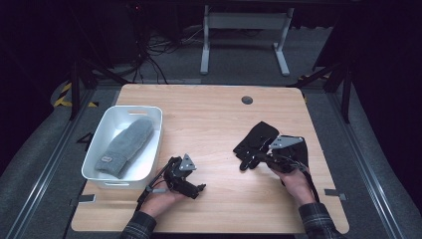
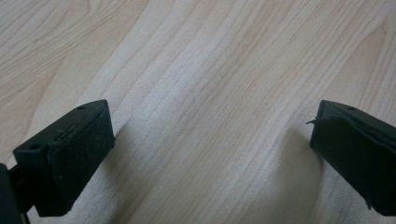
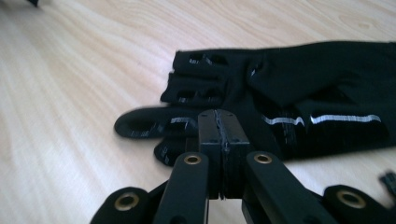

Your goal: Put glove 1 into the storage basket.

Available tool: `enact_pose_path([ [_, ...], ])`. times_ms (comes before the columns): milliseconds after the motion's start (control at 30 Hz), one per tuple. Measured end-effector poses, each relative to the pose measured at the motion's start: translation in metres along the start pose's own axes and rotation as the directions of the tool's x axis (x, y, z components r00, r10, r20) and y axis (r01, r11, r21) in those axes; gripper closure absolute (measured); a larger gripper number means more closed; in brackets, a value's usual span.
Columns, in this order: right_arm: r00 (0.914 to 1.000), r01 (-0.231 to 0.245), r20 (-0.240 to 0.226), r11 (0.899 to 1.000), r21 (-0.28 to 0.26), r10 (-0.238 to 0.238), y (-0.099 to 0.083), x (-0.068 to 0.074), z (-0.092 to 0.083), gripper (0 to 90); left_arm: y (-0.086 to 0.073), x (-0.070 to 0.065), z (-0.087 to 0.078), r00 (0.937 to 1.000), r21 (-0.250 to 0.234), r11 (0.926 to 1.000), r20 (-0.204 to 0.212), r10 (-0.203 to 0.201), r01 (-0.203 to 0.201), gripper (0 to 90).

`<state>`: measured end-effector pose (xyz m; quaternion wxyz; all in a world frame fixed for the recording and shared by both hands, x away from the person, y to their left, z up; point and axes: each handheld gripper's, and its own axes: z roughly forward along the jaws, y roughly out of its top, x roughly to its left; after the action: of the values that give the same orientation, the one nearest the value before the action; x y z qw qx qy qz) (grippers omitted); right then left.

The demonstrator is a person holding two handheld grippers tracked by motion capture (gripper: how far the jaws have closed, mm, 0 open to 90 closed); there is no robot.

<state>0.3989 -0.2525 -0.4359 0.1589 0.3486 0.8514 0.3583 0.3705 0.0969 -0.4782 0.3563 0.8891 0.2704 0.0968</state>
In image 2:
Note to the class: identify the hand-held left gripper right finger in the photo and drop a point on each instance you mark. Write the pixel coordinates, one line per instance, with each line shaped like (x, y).
(358, 155)

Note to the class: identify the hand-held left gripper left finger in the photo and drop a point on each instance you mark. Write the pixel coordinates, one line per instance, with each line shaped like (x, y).
(71, 158)

